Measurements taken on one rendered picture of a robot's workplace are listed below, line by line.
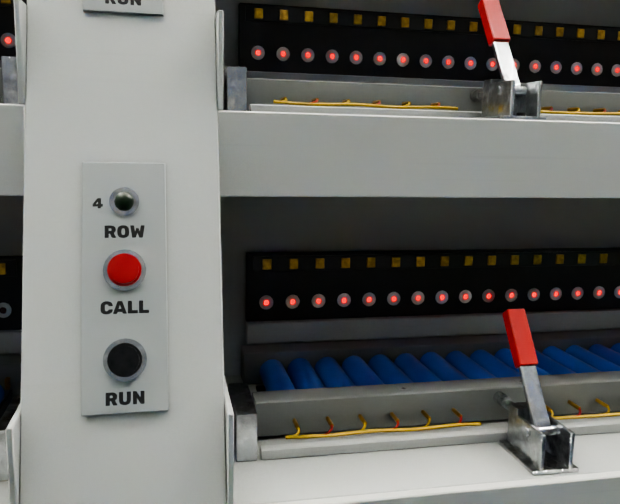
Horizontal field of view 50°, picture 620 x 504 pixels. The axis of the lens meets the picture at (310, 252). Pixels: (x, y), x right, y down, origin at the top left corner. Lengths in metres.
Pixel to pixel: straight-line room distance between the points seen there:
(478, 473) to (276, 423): 0.12
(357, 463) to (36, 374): 0.18
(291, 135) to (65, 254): 0.13
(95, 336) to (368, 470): 0.16
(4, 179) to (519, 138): 0.28
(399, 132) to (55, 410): 0.23
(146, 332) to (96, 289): 0.03
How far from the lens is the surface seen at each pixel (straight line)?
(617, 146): 0.44
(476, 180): 0.40
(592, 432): 0.47
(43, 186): 0.35
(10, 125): 0.36
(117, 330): 0.33
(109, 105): 0.36
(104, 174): 0.35
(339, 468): 0.38
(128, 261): 0.33
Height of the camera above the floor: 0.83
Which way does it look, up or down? 8 degrees up
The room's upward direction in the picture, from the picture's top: 2 degrees counter-clockwise
